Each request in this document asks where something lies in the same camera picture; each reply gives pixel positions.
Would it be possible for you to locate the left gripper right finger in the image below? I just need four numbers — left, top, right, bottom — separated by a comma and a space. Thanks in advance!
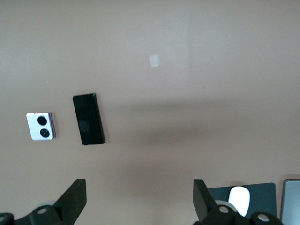
192, 179, 284, 225

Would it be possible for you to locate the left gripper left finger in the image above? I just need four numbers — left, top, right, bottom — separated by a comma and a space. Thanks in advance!
0, 178, 87, 225

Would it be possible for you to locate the white computer mouse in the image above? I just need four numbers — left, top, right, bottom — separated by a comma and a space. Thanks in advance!
227, 186, 250, 218

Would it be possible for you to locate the small tape mark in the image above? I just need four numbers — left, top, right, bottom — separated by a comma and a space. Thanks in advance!
149, 54, 161, 68

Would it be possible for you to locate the lavender flip phone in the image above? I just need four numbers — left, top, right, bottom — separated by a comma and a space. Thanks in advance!
26, 112, 57, 141

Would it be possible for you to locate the black slab smartphone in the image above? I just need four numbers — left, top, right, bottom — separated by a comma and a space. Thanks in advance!
72, 92, 105, 146

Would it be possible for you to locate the black mouse pad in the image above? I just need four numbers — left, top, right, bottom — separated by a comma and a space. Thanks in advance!
207, 182, 278, 220

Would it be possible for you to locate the silver closed laptop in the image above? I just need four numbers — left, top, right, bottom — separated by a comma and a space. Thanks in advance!
280, 179, 300, 225

